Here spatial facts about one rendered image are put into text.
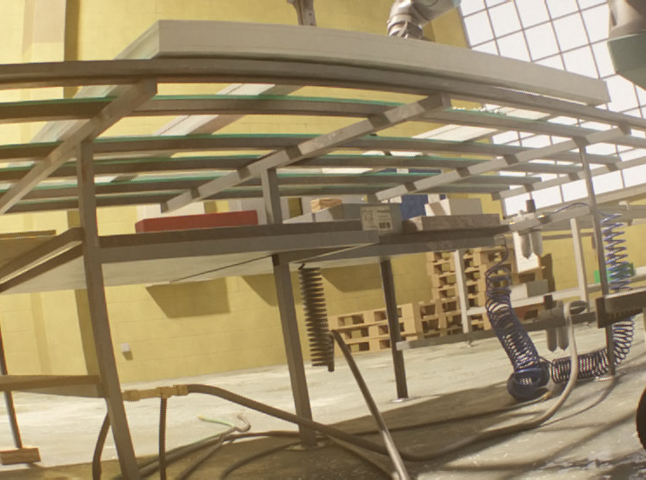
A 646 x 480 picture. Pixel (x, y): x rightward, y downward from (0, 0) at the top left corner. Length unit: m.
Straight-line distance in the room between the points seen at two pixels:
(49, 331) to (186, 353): 1.84
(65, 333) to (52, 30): 3.07
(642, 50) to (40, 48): 7.56
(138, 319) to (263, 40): 7.19
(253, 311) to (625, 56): 8.36
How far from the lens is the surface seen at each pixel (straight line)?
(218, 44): 1.63
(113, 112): 1.69
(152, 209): 8.79
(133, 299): 8.76
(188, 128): 2.25
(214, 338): 9.19
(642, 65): 1.33
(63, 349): 7.94
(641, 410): 1.41
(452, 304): 9.38
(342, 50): 1.80
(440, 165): 3.16
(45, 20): 8.63
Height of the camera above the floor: 0.35
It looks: 4 degrees up
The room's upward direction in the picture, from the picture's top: 8 degrees counter-clockwise
